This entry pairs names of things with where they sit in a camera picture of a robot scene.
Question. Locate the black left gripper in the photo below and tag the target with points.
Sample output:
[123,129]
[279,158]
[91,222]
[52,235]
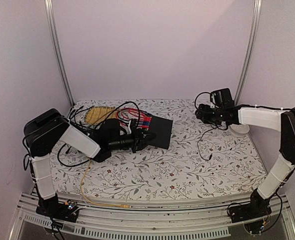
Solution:
[140,139]

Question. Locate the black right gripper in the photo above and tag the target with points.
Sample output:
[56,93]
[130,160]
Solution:
[203,114]

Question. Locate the black network switch box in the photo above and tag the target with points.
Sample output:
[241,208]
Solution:
[162,128]

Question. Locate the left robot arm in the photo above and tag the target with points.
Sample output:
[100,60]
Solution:
[45,133]

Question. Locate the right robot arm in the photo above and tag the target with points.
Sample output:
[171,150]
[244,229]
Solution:
[276,126]

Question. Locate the white ceramic bowl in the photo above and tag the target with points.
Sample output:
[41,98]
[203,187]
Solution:
[239,130]

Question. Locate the yellow woven mat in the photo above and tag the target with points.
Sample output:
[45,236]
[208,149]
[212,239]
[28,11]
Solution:
[97,114]

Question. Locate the floral patterned table cloth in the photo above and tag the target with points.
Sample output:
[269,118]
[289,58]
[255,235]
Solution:
[201,162]

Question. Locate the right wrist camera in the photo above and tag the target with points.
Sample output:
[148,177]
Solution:
[222,98]

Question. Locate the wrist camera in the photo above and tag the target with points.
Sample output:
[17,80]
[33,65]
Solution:
[222,98]
[131,126]

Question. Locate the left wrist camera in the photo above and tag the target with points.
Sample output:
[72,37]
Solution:
[131,126]

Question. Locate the right aluminium frame post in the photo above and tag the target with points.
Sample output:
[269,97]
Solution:
[257,6]

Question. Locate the aluminium frame post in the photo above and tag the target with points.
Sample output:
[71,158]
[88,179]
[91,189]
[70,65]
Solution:
[257,6]
[49,10]

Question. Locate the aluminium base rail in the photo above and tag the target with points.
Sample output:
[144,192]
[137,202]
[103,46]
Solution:
[189,219]

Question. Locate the left aluminium frame post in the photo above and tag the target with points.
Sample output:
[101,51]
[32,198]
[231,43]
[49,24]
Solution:
[49,10]

